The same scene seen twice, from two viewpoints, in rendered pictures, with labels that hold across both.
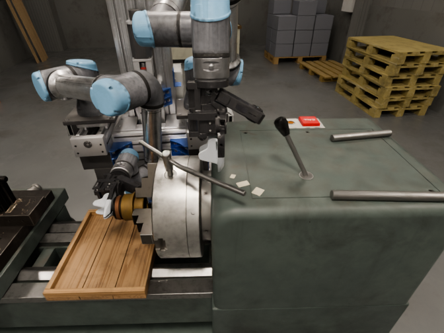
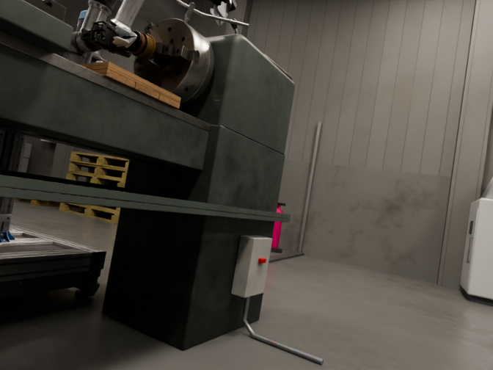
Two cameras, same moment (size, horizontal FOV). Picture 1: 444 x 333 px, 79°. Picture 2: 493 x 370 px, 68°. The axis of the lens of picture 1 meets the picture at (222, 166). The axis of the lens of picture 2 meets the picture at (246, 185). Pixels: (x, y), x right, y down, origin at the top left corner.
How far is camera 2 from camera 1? 162 cm
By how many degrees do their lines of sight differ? 65
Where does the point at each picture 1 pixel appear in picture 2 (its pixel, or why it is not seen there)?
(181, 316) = (186, 153)
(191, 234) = (211, 57)
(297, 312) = (253, 147)
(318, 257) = (263, 90)
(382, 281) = (279, 125)
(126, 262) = not seen: hidden behind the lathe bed
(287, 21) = not seen: outside the picture
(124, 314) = (150, 136)
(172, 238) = (202, 53)
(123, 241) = not seen: hidden behind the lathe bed
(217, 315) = (222, 134)
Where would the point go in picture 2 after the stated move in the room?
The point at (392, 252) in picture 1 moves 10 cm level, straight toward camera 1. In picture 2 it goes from (281, 100) to (288, 95)
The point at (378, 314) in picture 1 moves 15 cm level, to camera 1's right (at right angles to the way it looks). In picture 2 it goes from (277, 163) to (290, 167)
